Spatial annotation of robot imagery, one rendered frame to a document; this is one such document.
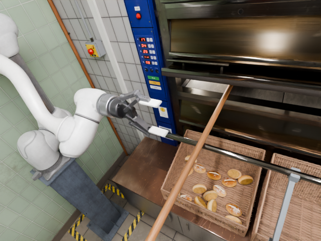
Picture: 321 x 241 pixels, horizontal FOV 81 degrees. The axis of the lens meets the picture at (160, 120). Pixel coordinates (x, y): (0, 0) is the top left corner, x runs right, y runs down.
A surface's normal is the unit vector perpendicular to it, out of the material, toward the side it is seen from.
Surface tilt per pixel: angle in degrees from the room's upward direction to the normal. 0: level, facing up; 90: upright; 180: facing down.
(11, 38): 101
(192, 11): 90
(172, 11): 90
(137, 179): 0
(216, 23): 70
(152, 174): 0
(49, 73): 90
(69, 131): 40
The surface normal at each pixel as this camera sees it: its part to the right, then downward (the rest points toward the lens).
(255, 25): -0.52, 0.37
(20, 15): 0.85, 0.23
